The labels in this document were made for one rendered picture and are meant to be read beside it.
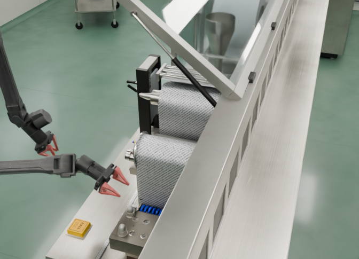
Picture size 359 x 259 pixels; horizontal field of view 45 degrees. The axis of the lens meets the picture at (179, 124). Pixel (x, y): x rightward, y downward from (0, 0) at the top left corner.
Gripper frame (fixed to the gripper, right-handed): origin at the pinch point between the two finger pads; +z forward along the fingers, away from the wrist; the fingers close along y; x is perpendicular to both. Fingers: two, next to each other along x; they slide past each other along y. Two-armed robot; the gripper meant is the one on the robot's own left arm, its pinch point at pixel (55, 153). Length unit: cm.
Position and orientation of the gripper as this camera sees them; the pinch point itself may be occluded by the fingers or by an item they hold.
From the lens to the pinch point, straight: 205.8
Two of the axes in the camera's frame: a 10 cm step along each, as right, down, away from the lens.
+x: -8.7, 4.5, 2.3
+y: -0.7, -5.6, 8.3
